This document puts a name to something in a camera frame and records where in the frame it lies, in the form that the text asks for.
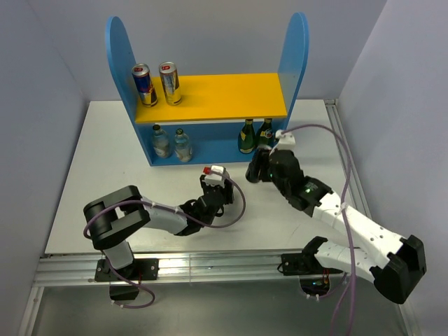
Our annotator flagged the clear Chang bottle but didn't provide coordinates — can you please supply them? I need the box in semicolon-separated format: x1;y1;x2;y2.
174;128;193;162
152;124;172;158

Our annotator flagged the silver gold Red Bull can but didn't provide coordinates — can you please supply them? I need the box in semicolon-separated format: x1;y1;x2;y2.
158;62;182;106

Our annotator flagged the blue silver Red Bull can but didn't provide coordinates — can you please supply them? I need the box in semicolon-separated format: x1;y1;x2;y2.
132;63;158;106

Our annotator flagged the black yellow can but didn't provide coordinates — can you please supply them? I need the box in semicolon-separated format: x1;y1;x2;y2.
245;156;263;183

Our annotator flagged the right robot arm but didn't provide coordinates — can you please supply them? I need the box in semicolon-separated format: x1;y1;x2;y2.
246;148;426;305

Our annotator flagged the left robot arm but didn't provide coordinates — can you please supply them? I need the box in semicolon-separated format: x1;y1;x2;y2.
83;174;234;279

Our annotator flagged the blue and yellow wooden shelf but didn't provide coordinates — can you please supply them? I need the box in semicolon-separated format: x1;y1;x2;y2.
105;12;309;166

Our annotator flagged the green bottle yellow label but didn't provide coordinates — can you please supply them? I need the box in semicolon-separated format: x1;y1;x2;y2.
238;119;256;154

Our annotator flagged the green Perrier bottle red label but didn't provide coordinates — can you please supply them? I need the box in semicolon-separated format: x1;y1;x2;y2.
255;118;274;150

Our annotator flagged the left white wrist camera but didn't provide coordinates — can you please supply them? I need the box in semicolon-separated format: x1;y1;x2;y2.
203;165;229;188

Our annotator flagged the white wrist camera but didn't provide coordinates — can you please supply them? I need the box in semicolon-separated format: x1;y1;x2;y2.
273;129;296;151
203;165;229;188

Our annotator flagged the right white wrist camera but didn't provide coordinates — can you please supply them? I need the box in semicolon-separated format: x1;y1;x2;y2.
273;129;296;151

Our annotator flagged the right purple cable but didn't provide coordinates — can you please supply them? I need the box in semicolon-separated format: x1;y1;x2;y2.
281;124;360;336

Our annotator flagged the aluminium front rail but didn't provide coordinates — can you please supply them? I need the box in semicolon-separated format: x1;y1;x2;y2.
31;250;290;287

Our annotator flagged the aluminium side rail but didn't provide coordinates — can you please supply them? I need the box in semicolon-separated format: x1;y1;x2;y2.
323;99;395;253

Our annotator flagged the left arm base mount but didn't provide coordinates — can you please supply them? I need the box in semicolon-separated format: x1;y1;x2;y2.
94;258;159;309

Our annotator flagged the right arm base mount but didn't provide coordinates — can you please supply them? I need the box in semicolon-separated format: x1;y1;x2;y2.
277;253;330;297

